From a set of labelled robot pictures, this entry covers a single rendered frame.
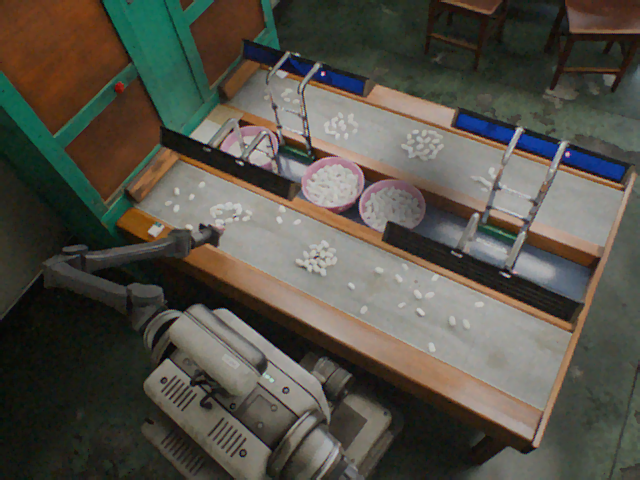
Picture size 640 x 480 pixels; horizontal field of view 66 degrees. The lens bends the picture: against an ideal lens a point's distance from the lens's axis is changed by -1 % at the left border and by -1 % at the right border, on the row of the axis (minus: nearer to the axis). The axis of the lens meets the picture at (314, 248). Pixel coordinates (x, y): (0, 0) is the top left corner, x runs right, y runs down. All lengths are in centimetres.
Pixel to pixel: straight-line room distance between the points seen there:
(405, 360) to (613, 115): 245
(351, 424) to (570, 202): 124
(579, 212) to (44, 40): 201
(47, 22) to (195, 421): 133
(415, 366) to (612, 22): 253
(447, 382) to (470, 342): 18
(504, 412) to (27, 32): 191
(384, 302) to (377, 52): 244
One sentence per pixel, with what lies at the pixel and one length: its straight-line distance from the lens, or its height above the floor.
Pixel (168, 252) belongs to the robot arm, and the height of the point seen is 103.
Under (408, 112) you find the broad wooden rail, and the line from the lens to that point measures 242.
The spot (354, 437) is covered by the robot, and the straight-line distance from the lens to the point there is 202.
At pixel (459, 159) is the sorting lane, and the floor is 74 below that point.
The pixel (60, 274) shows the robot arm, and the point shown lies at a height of 130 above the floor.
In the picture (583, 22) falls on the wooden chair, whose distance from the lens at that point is 359.
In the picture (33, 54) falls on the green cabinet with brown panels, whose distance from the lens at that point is 189.
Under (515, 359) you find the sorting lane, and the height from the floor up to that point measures 74.
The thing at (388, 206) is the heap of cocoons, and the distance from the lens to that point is 210.
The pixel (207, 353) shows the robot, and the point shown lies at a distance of 91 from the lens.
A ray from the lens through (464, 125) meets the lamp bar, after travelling 196.
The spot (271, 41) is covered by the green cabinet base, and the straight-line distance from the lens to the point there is 285.
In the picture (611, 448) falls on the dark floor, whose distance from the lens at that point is 271.
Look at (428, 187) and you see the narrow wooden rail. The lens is 214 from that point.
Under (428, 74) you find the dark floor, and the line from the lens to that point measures 378.
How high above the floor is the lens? 247
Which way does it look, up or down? 59 degrees down
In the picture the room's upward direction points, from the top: 12 degrees counter-clockwise
